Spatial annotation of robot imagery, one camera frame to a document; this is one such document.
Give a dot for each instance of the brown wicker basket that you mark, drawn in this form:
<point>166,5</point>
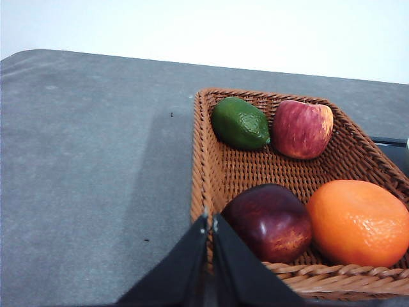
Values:
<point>220,172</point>

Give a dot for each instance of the black rectangular tray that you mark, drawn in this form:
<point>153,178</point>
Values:
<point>395,149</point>

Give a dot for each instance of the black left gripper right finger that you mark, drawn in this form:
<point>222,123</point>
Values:
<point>239,276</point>

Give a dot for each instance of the red yellow apple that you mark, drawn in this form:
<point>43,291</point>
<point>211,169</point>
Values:
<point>301,130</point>

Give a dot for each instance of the green lime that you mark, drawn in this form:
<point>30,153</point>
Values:
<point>240,124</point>

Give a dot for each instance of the dark red plum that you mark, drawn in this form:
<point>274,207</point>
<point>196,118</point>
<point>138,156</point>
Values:
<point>273,220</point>

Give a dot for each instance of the orange tangerine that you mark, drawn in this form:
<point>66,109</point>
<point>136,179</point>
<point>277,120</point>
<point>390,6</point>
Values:
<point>358,223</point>

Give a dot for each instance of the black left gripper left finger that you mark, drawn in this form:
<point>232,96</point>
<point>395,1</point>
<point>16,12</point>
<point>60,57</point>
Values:
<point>179,279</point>

